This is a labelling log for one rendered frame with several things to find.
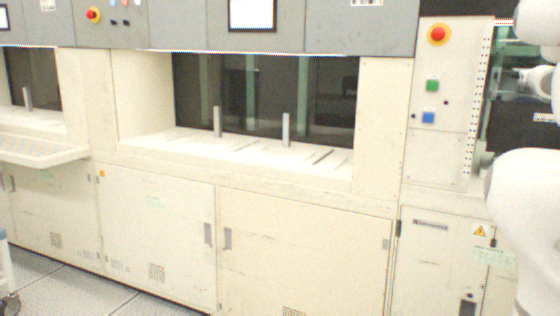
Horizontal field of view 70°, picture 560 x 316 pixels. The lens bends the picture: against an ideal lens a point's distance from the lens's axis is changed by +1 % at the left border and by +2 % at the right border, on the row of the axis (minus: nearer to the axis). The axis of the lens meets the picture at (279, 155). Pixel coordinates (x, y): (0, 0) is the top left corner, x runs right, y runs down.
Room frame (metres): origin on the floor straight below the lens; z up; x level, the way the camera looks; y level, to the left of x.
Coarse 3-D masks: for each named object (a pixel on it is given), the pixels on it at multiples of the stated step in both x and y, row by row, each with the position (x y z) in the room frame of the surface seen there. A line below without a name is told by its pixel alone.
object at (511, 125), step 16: (496, 96) 1.49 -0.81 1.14; (496, 112) 1.31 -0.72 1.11; (512, 112) 1.29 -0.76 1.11; (528, 112) 1.27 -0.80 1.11; (544, 112) 1.25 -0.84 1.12; (496, 128) 1.31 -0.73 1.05; (512, 128) 1.29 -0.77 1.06; (528, 128) 1.27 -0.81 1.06; (544, 128) 1.25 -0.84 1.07; (496, 144) 1.30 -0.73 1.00; (512, 144) 1.28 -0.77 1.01; (528, 144) 1.26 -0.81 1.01; (544, 144) 1.24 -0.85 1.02
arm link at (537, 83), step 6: (546, 66) 1.16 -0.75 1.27; (534, 72) 1.16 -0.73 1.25; (540, 72) 1.10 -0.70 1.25; (546, 72) 1.08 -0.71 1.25; (552, 72) 1.07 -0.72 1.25; (528, 78) 1.19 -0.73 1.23; (534, 78) 1.12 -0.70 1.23; (540, 78) 1.08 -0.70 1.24; (546, 78) 1.08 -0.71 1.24; (528, 84) 1.19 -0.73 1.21; (534, 84) 1.10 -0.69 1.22; (540, 84) 1.08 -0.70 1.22; (546, 84) 1.07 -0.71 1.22; (534, 90) 1.12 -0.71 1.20; (540, 90) 1.08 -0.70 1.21; (546, 90) 1.07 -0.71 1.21; (546, 96) 1.07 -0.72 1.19
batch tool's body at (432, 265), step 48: (432, 0) 1.24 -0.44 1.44; (480, 0) 1.18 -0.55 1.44; (432, 48) 1.24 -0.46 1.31; (480, 48) 1.18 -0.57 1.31; (528, 48) 1.56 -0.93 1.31; (432, 96) 1.23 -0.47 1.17; (480, 96) 1.17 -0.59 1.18; (432, 144) 1.22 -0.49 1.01; (480, 144) 1.84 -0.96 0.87; (432, 192) 1.21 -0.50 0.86; (480, 192) 1.19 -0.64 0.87; (432, 240) 1.20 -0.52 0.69; (480, 240) 1.14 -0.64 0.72; (432, 288) 1.19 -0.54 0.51; (480, 288) 1.13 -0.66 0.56
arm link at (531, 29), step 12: (528, 0) 0.78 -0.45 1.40; (540, 0) 0.76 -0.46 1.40; (552, 0) 0.75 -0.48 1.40; (516, 12) 0.79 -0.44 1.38; (528, 12) 0.77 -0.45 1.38; (540, 12) 0.75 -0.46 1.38; (552, 12) 0.74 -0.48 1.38; (516, 24) 0.79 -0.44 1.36; (528, 24) 0.76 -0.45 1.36; (540, 24) 0.75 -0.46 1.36; (552, 24) 0.74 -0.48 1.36; (516, 36) 0.81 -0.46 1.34; (528, 36) 0.77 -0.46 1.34; (540, 36) 0.76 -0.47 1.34; (552, 36) 0.75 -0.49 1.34
